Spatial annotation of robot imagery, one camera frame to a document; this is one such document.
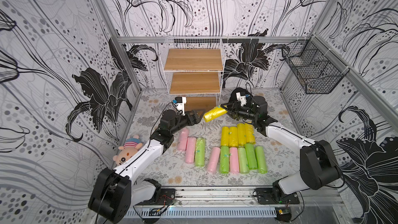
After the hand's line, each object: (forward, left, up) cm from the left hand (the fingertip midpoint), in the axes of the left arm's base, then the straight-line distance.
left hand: (203, 114), depth 77 cm
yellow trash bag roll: (-1, -5, +2) cm, 6 cm away
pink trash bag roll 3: (-17, -6, -20) cm, 27 cm away
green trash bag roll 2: (-16, -12, -18) cm, 27 cm away
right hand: (+5, -10, +1) cm, 11 cm away
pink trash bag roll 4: (-18, -17, -20) cm, 32 cm away
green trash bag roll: (-12, +1, -19) cm, 23 cm away
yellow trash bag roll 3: (-2, -18, -19) cm, 26 cm away
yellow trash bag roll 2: (-2, -13, -20) cm, 24 cm away
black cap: (+10, -20, +6) cm, 23 cm away
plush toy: (-11, +38, -16) cm, 43 cm away
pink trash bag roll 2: (-11, +7, -20) cm, 24 cm away
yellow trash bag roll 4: (-1, -23, -19) cm, 30 cm away
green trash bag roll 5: (-15, -32, -19) cm, 40 cm away
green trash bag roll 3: (-18, -22, -19) cm, 34 cm away
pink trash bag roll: (-4, +12, -19) cm, 23 cm away
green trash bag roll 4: (-14, -27, -19) cm, 36 cm away
